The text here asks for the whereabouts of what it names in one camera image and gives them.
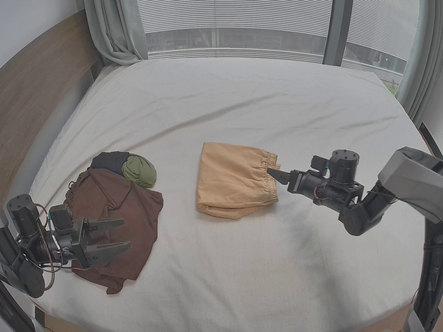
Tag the tan shorts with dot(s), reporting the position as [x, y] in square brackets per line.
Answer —
[232, 182]

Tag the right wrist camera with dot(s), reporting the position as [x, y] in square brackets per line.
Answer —
[319, 164]

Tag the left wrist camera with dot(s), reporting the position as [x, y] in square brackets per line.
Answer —
[60, 218]

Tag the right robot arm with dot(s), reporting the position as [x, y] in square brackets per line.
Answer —
[367, 206]

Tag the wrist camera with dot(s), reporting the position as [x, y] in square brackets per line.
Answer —
[319, 164]
[60, 218]

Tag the black garment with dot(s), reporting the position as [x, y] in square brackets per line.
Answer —
[107, 161]

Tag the window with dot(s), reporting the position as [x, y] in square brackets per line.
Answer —
[242, 12]

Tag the green garment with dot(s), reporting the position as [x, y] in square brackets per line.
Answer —
[140, 171]

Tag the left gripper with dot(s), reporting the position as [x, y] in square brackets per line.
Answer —
[74, 246]

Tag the brown garment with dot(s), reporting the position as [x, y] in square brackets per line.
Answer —
[117, 220]

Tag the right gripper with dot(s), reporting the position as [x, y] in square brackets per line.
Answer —
[306, 183]

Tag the grey-green curtain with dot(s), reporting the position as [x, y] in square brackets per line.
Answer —
[425, 64]
[110, 19]

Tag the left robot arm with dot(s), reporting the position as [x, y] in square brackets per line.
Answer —
[24, 220]

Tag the bed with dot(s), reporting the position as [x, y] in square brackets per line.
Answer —
[242, 109]

